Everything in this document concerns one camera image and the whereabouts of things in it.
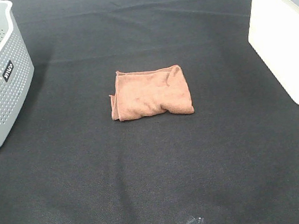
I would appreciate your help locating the brown towel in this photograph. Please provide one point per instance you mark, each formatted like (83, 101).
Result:
(145, 94)

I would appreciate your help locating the black table cloth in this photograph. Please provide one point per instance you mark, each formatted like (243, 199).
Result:
(65, 161)

